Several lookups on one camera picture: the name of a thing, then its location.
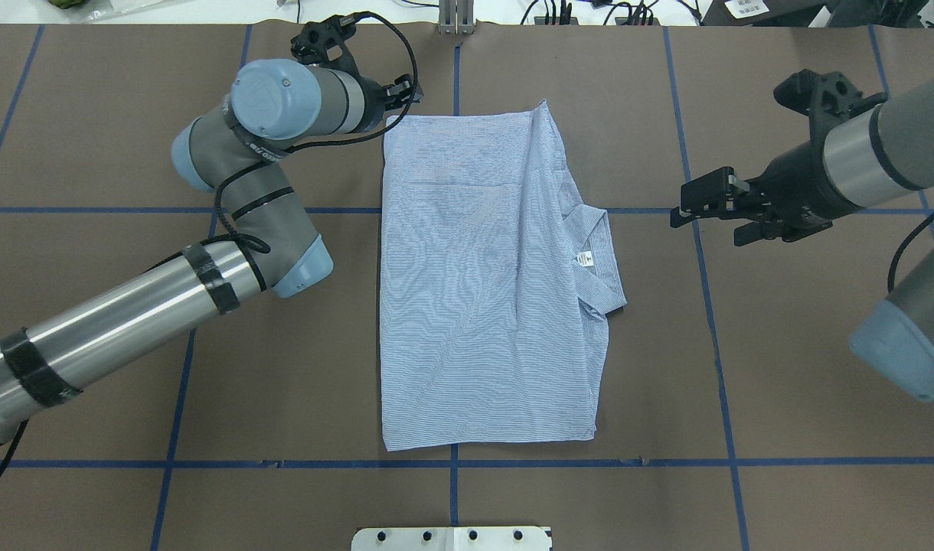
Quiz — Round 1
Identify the light blue striped shirt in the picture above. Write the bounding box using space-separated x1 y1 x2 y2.
379 103 627 452

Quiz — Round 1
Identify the black device with label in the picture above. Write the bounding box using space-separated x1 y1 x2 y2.
699 1 828 28

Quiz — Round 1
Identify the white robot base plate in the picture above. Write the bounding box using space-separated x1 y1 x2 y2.
349 526 554 550

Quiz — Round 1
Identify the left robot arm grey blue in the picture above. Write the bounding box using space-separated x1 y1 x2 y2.
0 59 422 448

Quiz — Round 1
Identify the green cloth pouch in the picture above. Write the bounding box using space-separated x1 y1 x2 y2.
47 0 89 10

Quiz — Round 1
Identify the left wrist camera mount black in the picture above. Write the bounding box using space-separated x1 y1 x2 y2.
291 15 360 77

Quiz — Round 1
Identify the grey aluminium frame post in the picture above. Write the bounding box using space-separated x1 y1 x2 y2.
436 0 476 35

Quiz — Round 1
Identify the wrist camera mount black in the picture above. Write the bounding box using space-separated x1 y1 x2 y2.
291 15 360 77
772 70 888 144

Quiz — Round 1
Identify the clear plastic bag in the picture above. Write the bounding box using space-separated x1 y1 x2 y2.
75 1 168 22

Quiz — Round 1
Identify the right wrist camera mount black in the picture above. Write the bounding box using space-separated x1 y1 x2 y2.
772 70 888 144

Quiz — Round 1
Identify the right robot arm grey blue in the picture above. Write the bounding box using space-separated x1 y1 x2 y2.
670 70 934 403

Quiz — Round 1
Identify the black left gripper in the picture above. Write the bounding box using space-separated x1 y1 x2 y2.
376 74 423 128

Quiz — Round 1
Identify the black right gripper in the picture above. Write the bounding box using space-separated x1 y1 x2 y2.
670 142 832 247

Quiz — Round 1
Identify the black braided camera cable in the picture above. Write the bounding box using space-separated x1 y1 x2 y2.
0 11 420 506

